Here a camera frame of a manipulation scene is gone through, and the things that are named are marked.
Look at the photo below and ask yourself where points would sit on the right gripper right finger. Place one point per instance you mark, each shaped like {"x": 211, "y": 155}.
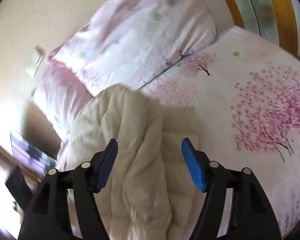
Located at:
{"x": 251, "y": 214}

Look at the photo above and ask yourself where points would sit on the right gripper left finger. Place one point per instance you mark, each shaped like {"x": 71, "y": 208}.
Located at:
{"x": 47, "y": 215}

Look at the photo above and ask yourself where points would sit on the beige quilted down jacket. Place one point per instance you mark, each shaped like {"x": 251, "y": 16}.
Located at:
{"x": 149, "y": 193}

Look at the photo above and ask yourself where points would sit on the pink floral bed sheet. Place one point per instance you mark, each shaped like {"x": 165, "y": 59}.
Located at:
{"x": 246, "y": 95}

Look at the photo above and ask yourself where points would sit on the pink floral pillow left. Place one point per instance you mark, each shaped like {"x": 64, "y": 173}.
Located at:
{"x": 60, "y": 96}

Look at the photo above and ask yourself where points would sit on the pink floral pillow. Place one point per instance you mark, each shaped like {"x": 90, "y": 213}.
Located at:
{"x": 133, "y": 41}
{"x": 60, "y": 96}

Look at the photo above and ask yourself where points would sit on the pink floral pillow right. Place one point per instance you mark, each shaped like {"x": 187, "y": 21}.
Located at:
{"x": 133, "y": 41}

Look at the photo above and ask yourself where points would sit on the wall mirror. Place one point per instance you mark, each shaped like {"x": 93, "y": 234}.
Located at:
{"x": 30, "y": 156}

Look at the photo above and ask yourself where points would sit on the white wall switch plate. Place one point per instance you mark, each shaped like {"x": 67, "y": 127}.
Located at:
{"x": 35, "y": 61}

